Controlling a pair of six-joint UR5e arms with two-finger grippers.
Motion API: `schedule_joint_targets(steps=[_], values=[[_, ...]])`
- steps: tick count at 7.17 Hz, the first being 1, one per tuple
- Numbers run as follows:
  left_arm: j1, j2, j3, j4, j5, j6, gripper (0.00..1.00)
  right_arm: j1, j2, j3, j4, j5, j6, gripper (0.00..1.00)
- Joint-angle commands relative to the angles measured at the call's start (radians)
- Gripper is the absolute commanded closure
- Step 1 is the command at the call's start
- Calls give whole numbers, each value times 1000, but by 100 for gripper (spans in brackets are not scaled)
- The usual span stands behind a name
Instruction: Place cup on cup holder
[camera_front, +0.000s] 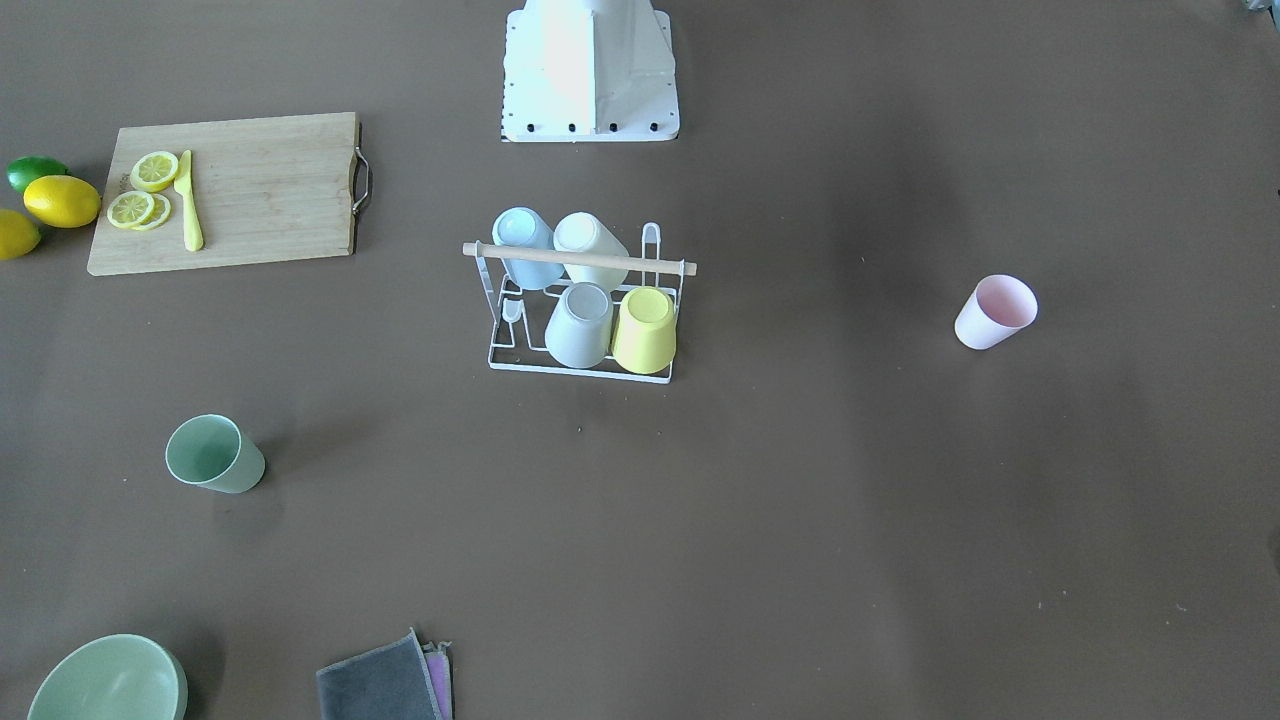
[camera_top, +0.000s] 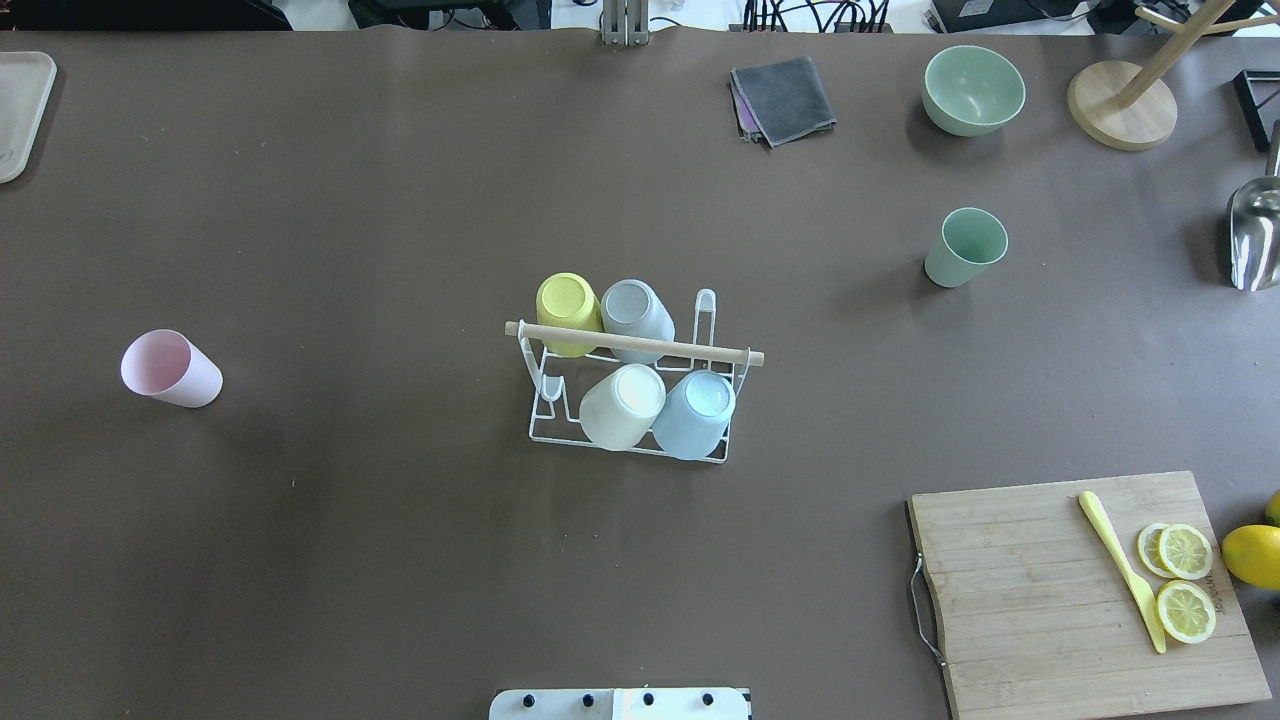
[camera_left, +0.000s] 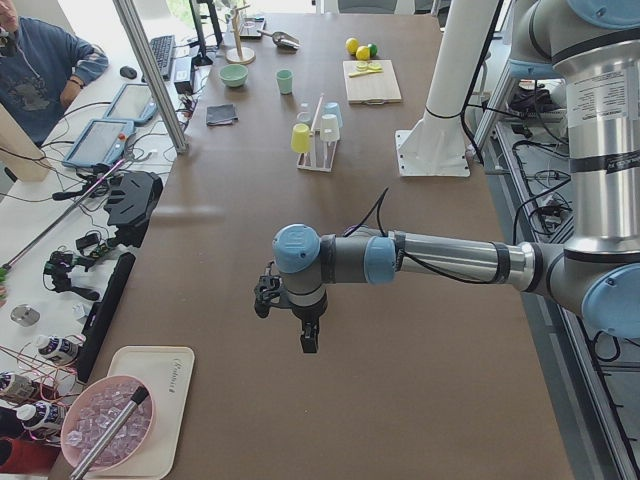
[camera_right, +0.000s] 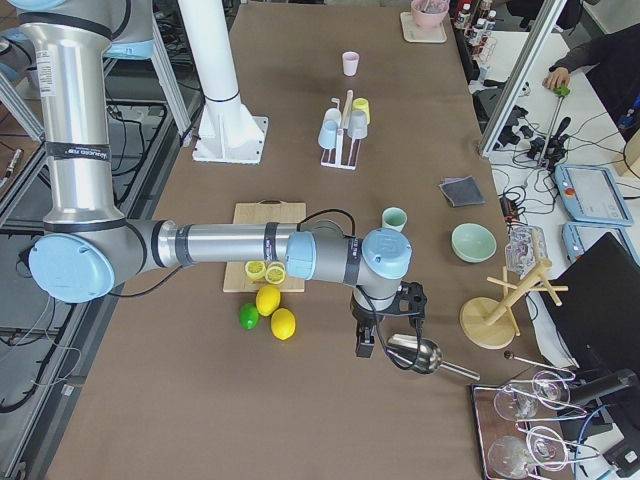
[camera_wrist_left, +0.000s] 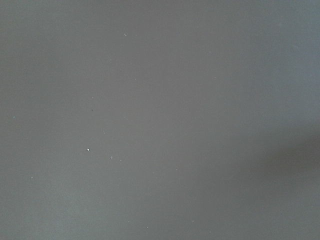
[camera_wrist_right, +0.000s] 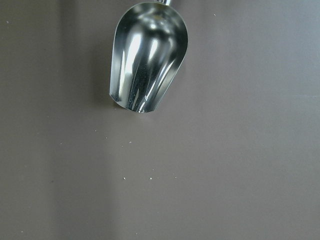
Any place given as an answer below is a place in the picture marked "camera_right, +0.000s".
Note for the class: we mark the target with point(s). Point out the blue teach pendant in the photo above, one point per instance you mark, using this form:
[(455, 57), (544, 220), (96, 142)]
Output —
[(590, 194), (578, 237)]

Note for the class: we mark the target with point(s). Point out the light blue cup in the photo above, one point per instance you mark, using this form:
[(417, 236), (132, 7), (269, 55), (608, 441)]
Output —
[(327, 136)]

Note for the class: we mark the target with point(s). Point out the person in dark sweater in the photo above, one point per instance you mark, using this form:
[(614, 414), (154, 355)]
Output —
[(614, 74)]

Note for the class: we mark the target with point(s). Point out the aluminium frame post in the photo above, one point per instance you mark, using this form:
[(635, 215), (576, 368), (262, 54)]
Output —
[(541, 28)]

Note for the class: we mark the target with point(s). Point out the grey folded cloth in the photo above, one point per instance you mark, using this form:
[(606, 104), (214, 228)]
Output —
[(461, 191)]

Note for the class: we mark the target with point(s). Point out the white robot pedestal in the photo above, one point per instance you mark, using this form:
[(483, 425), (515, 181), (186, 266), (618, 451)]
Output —
[(228, 132)]

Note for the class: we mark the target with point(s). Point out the glass cup on stand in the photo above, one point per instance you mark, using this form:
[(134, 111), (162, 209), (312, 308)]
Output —
[(526, 245)]

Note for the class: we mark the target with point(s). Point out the green clamp stick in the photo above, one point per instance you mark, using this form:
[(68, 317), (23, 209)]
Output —
[(561, 92)]

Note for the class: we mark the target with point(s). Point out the pink cup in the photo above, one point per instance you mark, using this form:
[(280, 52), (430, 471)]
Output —
[(350, 63)]

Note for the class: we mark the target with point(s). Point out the yellow lemon front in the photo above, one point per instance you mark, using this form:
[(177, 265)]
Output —
[(283, 324)]

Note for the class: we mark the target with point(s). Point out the metal scoop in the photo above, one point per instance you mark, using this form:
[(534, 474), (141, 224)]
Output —
[(424, 356)]

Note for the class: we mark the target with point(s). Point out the yellow cup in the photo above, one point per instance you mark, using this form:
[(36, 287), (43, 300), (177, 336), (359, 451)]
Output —
[(362, 104)]

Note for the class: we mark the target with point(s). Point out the beige tray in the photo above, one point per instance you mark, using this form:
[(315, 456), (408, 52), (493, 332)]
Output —
[(413, 33)]

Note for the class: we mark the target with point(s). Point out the grey cup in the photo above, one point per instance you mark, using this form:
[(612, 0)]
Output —
[(358, 125)]

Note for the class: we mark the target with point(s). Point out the black laptop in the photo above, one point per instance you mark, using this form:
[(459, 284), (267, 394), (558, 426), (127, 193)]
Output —
[(599, 316)]

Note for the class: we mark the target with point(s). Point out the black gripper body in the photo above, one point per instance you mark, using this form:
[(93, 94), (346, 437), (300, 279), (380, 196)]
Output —
[(361, 318)]

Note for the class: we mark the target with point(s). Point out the wine glass rack tray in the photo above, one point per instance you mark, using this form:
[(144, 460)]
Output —
[(529, 428)]

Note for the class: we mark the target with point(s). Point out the yellow lemon near board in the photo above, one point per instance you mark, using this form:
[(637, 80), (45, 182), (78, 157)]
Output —
[(268, 300)]

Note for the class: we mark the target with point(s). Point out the blue teach pendant lower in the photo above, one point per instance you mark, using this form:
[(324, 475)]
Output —
[(578, 237)]

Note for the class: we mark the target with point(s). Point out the pink bowl with ice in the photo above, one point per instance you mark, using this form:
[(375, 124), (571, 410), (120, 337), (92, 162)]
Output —
[(429, 13)]

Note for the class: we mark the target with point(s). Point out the wooden cup tree stand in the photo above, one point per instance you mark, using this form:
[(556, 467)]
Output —
[(490, 323)]

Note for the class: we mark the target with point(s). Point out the mint green bowl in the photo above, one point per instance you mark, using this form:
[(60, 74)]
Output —
[(473, 243)]

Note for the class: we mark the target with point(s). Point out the blue teach pendant upper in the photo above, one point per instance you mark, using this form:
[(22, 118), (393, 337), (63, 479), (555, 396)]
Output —
[(590, 194)]

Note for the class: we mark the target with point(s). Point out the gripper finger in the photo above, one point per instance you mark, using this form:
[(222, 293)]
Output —
[(365, 341)]

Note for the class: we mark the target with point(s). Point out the mint green cup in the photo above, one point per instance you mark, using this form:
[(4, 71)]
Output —
[(394, 218)]

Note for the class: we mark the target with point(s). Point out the green lime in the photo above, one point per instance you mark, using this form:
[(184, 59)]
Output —
[(249, 316)]

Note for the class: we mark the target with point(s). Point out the white wire cup rack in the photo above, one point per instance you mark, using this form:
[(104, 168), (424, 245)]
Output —
[(336, 158)]

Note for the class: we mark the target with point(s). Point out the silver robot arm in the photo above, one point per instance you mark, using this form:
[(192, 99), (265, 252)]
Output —
[(89, 246)]

